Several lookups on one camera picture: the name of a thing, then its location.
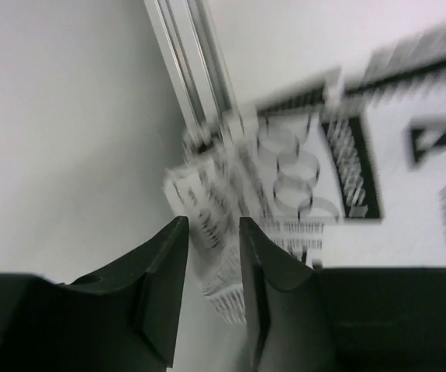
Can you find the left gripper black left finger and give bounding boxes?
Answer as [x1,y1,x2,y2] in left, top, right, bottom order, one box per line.
[0,216,189,371]

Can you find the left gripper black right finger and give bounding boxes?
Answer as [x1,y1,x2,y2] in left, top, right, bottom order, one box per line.
[239,217,446,371]

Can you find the newspaper print trousers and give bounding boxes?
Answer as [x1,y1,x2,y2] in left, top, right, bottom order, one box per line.
[164,25,446,324]

